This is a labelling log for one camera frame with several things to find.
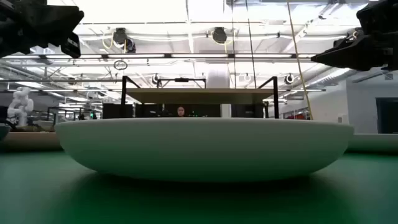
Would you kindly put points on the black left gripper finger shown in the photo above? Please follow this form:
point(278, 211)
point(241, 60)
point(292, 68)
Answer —
point(71, 45)

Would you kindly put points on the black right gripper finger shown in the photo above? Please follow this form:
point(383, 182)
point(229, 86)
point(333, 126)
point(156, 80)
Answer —
point(367, 42)
point(354, 59)

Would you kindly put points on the pale green plate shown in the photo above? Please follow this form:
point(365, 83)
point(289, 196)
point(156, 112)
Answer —
point(376, 143)

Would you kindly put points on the salmon pink plate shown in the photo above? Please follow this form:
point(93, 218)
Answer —
point(31, 141)

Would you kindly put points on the dark teal plate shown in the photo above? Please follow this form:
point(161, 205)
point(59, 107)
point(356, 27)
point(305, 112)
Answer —
point(3, 132)

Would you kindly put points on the white plate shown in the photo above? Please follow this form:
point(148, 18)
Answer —
point(202, 149)

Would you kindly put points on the dark door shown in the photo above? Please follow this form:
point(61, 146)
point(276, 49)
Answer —
point(387, 115)

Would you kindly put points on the small white ceiling reel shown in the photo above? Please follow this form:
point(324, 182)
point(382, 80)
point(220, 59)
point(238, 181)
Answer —
point(289, 78)
point(155, 78)

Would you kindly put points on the black cabinet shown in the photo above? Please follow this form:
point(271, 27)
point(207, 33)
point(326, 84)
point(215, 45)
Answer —
point(113, 111)

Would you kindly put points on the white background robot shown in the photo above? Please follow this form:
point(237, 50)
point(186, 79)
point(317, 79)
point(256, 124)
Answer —
point(20, 105)

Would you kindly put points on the red storage bins rack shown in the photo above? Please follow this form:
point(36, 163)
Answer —
point(297, 116)

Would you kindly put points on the black monitor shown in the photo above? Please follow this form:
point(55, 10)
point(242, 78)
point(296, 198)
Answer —
point(247, 110)

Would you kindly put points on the person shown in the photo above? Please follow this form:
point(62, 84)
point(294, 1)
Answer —
point(181, 111)

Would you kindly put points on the long ceiling light bar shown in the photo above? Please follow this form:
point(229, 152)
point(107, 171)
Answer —
point(199, 56)

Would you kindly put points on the green table mat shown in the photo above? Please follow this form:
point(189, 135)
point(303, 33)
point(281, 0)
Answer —
point(199, 202)

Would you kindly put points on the silver ceiling duct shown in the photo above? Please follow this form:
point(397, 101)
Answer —
point(335, 76)

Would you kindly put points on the wooden shelf with black frame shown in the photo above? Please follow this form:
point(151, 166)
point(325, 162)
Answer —
point(199, 96)

